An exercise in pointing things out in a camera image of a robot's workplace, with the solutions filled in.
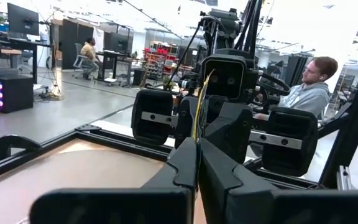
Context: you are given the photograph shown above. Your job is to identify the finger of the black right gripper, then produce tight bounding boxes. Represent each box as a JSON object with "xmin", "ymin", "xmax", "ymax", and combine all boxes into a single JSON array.
[
  {"xmin": 204, "ymin": 101, "xmax": 254, "ymax": 165},
  {"xmin": 175, "ymin": 96, "xmax": 205, "ymax": 149}
]

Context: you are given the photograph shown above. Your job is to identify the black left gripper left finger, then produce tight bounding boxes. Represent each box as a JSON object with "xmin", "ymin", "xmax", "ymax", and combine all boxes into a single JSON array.
[{"xmin": 29, "ymin": 136, "xmax": 199, "ymax": 224}]

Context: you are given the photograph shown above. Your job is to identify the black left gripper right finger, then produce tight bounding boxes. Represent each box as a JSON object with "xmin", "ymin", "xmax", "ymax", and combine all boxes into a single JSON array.
[{"xmin": 198, "ymin": 138, "xmax": 358, "ymax": 224}]

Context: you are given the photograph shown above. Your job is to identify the yellow lemon lime tea packet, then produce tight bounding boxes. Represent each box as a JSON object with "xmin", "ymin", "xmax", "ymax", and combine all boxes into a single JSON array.
[{"xmin": 192, "ymin": 68, "xmax": 216, "ymax": 200}]

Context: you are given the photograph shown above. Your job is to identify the black monitor on arm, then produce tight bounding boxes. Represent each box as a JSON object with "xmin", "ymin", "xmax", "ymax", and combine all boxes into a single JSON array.
[{"xmin": 7, "ymin": 2, "xmax": 40, "ymax": 37}]

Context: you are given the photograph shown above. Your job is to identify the red storage shelf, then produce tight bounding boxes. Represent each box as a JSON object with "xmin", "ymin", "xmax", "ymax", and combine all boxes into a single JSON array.
[{"xmin": 144, "ymin": 46, "xmax": 180, "ymax": 80}]

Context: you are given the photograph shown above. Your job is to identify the black office desk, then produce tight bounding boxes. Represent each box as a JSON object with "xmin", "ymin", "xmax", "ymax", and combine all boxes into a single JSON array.
[{"xmin": 96, "ymin": 50, "xmax": 145, "ymax": 86}]

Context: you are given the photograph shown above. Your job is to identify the person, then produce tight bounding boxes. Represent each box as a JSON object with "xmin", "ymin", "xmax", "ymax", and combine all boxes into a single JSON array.
[
  {"xmin": 79, "ymin": 37, "xmax": 104, "ymax": 81},
  {"xmin": 250, "ymin": 55, "xmax": 339, "ymax": 156}
]

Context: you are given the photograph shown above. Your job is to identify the office chair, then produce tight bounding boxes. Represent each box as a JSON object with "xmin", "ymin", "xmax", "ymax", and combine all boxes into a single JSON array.
[{"xmin": 72, "ymin": 42, "xmax": 88, "ymax": 78}]

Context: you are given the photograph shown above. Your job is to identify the black cabinet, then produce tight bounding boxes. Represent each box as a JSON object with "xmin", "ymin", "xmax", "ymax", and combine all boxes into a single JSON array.
[{"xmin": 53, "ymin": 19, "xmax": 95, "ymax": 70}]

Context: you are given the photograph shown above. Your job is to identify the black computer tower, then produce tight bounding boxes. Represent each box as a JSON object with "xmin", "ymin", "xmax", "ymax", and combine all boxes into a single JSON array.
[{"xmin": 0, "ymin": 75, "xmax": 34, "ymax": 114}]

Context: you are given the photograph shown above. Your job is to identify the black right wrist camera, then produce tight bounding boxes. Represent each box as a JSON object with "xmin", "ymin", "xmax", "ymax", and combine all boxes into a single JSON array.
[{"xmin": 201, "ymin": 54, "xmax": 249, "ymax": 101}]

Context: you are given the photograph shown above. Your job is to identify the silver aluminium post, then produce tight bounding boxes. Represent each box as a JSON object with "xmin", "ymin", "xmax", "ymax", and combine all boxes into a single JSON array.
[{"xmin": 336, "ymin": 164, "xmax": 353, "ymax": 191}]

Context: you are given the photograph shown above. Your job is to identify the floor cable bundle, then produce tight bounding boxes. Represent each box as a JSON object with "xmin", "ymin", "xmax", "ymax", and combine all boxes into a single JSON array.
[{"xmin": 37, "ymin": 40, "xmax": 65, "ymax": 101}]

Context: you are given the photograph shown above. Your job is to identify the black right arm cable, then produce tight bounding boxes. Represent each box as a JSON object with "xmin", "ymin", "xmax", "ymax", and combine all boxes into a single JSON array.
[{"xmin": 233, "ymin": 0, "xmax": 264, "ymax": 52}]

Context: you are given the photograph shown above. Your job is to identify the black frame handle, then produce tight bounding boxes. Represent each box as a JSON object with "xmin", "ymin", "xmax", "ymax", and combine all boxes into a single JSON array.
[{"xmin": 0, "ymin": 134, "xmax": 43, "ymax": 163}]

